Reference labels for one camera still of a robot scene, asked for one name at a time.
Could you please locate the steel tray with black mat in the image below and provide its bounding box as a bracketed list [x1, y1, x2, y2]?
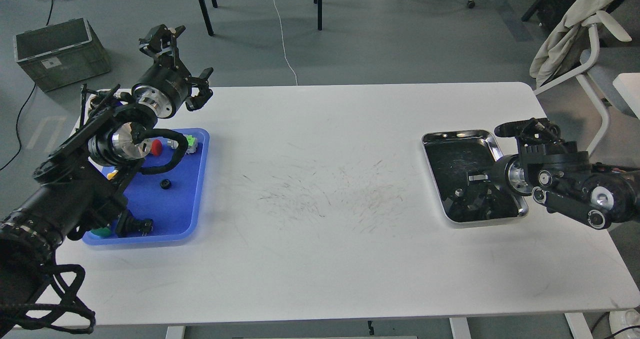
[422, 129, 530, 228]

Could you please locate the black table leg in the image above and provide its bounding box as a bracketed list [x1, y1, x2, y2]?
[198, 0, 215, 38]

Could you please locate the beige cloth on chair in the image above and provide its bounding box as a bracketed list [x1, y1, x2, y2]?
[529, 0, 614, 88]

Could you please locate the red mushroom push button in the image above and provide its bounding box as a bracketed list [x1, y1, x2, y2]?
[150, 138, 163, 157]

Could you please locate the white office chair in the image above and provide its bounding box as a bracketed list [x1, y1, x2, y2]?
[534, 10, 639, 155]

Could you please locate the yellow push button switch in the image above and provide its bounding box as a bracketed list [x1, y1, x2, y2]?
[106, 169, 119, 181]

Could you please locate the white floor cable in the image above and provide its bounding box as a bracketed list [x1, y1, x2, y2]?
[268, 0, 299, 86]

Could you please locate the grey switch with green tab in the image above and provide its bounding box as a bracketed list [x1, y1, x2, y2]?
[167, 134, 198, 155]

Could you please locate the grey plastic crate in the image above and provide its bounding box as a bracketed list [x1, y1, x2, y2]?
[13, 18, 112, 92]

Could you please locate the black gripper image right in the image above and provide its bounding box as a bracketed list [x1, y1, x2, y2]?
[452, 118, 591, 219]

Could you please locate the blue plastic tray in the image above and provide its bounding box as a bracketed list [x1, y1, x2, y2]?
[82, 127, 210, 246]

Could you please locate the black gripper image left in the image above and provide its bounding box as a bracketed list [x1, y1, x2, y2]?
[131, 24, 214, 120]

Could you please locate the green push button switch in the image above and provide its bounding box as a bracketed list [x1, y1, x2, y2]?
[90, 225, 114, 239]

